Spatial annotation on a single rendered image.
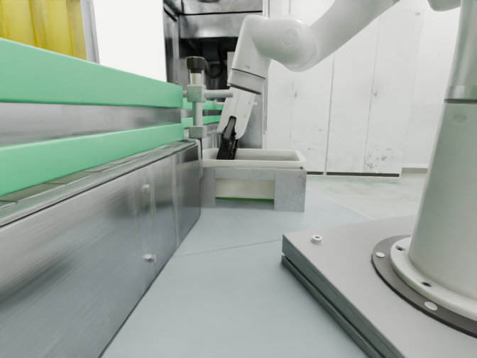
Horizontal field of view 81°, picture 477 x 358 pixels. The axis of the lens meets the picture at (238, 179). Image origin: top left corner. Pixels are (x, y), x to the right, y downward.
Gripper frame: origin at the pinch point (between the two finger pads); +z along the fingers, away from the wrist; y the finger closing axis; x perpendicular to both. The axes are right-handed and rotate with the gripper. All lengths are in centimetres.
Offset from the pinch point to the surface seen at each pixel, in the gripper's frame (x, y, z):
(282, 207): 14.1, 12.4, 2.7
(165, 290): 2.8, 37.6, 5.7
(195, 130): -3.6, 16.6, -7.1
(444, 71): 214, -399, -112
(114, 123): -5.3, 37.1, -9.4
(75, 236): -1.4, 46.5, -4.2
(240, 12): -20, -71, -44
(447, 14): 186, -402, -180
